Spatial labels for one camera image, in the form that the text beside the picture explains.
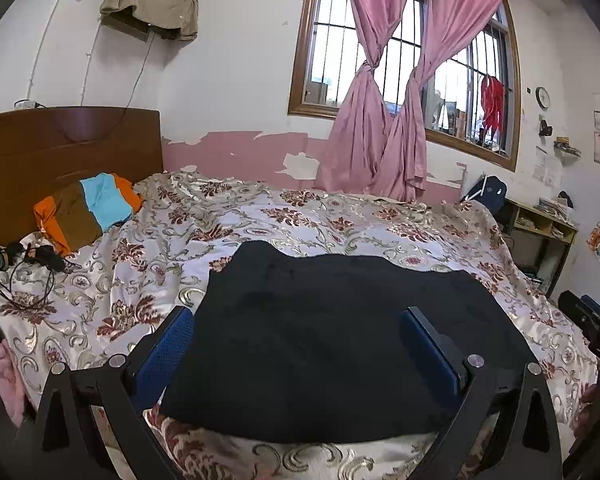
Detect black padded jacket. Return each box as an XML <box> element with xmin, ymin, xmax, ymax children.
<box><xmin>160</xmin><ymin>242</ymin><xmax>533</xmax><ymax>443</ymax></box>

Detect floral bed cover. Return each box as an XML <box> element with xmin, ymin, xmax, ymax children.
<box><xmin>0</xmin><ymin>172</ymin><xmax>597</xmax><ymax>450</ymax></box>

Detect wooden shelf desk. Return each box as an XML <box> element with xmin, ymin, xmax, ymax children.
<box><xmin>496</xmin><ymin>198</ymin><xmax>578</xmax><ymax>297</ymax></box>

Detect orange blue brown pillow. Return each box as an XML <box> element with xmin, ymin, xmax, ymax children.
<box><xmin>33</xmin><ymin>174</ymin><xmax>143</xmax><ymax>256</ymax></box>

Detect dark blue backpack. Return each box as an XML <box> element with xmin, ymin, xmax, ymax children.
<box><xmin>463</xmin><ymin>176</ymin><xmax>507</xmax><ymax>214</ymax></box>

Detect pink curtain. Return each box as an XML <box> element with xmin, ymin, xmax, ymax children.
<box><xmin>315</xmin><ymin>0</ymin><xmax>503</xmax><ymax>202</ymax></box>

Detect brown wooden headboard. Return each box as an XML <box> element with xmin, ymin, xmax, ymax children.
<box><xmin>0</xmin><ymin>106</ymin><xmax>163</xmax><ymax>244</ymax></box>

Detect red hanging garment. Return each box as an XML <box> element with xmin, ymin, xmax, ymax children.
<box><xmin>480</xmin><ymin>75</ymin><xmax>505</xmax><ymax>136</ymax></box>

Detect khaki cloth covered box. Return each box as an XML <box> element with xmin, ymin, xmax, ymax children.
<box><xmin>99</xmin><ymin>0</ymin><xmax>198</xmax><ymax>41</ymax></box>

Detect black headphones with cable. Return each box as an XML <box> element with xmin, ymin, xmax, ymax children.
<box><xmin>0</xmin><ymin>242</ymin><xmax>68</xmax><ymax>309</ymax></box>

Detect round wall clock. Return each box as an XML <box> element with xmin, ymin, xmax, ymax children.
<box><xmin>535</xmin><ymin>86</ymin><xmax>552</xmax><ymax>110</ymax></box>

